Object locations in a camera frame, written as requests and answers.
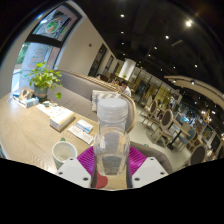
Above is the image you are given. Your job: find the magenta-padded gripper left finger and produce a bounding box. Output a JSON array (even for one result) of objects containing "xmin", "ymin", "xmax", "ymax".
[{"xmin": 55, "ymin": 146, "xmax": 99, "ymax": 189}]

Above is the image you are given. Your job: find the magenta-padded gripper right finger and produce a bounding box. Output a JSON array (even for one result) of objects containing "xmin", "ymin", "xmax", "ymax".
[{"xmin": 128, "ymin": 146, "xmax": 169, "ymax": 189}]

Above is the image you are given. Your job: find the clear bottle with white cap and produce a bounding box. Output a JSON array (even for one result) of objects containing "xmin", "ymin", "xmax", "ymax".
[{"xmin": 93, "ymin": 97, "xmax": 132, "ymax": 177}]

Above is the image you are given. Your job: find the dark grey tufted armchair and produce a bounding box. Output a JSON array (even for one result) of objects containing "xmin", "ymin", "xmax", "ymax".
[{"xmin": 129, "ymin": 141, "xmax": 174, "ymax": 174}]

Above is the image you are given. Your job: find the white mug with green print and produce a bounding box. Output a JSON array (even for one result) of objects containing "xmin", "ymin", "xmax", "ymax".
[{"xmin": 51, "ymin": 140, "xmax": 78, "ymax": 170}]

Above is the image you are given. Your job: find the flat white packet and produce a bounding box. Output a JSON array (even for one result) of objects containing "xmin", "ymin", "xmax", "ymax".
[{"xmin": 67, "ymin": 125, "xmax": 95, "ymax": 145}]

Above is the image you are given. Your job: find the small blue white packet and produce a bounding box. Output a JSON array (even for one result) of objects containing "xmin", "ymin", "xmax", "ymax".
[{"xmin": 75, "ymin": 118, "xmax": 95, "ymax": 134}]

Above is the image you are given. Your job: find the white cardboard box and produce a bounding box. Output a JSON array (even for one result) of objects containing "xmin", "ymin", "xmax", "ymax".
[{"xmin": 49, "ymin": 109, "xmax": 76, "ymax": 132}]

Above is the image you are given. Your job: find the group of wooden café chairs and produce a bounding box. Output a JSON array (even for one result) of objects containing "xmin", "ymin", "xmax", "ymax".
[{"xmin": 141, "ymin": 96, "xmax": 218, "ymax": 166}]

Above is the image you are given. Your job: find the grey white chevron pillow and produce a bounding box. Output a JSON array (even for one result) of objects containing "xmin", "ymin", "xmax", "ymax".
[{"xmin": 91, "ymin": 89, "xmax": 123, "ymax": 113}]

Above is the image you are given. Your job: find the light blue tissue box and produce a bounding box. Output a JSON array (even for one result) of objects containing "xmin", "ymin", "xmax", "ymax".
[{"xmin": 13, "ymin": 94, "xmax": 40, "ymax": 109}]

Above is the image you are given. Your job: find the grey upholstered sofa bench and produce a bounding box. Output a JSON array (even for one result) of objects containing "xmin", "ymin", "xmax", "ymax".
[{"xmin": 46, "ymin": 69, "xmax": 138, "ymax": 134}]

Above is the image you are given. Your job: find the person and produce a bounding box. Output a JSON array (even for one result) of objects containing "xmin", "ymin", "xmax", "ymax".
[{"xmin": 116, "ymin": 79, "xmax": 133, "ymax": 98}]

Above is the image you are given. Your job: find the potted green plant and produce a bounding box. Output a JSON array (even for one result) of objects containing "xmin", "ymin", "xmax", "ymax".
[{"xmin": 20, "ymin": 61, "xmax": 64, "ymax": 103}]

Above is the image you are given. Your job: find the group of ceiling spotlights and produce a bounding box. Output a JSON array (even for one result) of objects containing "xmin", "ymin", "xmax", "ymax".
[{"xmin": 118, "ymin": 13, "xmax": 201, "ymax": 71}]

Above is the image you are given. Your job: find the framed wall poster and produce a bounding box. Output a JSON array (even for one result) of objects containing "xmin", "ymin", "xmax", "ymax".
[{"xmin": 31, "ymin": 3, "xmax": 83, "ymax": 43}]

